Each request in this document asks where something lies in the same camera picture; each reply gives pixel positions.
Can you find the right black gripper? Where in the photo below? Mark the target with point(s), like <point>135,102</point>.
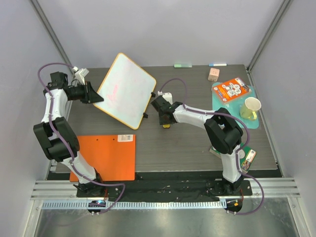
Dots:
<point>163,118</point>

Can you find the green marker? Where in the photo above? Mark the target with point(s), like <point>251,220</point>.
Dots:
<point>182,66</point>

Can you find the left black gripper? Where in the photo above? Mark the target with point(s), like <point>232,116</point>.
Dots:
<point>91,96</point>

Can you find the green packaged book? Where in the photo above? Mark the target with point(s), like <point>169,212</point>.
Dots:
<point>246,157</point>

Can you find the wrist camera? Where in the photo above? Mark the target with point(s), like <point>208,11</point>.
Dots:
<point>167,96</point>
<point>80,74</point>

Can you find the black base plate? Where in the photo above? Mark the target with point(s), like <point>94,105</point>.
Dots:
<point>168,186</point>

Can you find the yellow framed whiteboard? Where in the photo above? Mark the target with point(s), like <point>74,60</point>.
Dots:
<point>126,90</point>

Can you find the blue white marker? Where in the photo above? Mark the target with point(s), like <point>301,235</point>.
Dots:
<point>218,65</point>

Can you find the yellow-green paper cup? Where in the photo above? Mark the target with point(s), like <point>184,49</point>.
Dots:
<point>250,108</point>

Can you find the pink cube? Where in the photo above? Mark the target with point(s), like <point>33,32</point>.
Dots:
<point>213,74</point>

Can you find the teal silicone mat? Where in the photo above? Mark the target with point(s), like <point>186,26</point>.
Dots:
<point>234,108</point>

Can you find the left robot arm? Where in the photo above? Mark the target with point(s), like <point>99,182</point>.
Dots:
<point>57,139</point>

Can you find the orange plastic board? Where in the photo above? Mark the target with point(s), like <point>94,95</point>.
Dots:
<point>113,156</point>

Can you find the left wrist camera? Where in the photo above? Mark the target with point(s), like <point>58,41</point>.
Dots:
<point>80,74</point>

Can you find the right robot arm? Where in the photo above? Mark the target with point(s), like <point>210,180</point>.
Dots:
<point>222,129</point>

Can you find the aluminium frame rail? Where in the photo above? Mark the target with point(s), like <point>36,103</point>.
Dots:
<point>279,187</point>

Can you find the white slotted cable duct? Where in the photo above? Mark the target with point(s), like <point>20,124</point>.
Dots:
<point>98,204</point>

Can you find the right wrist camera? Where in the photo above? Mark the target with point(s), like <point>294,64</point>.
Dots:
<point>167,96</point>

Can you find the orange toy box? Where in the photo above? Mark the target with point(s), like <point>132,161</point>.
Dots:
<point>231,90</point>

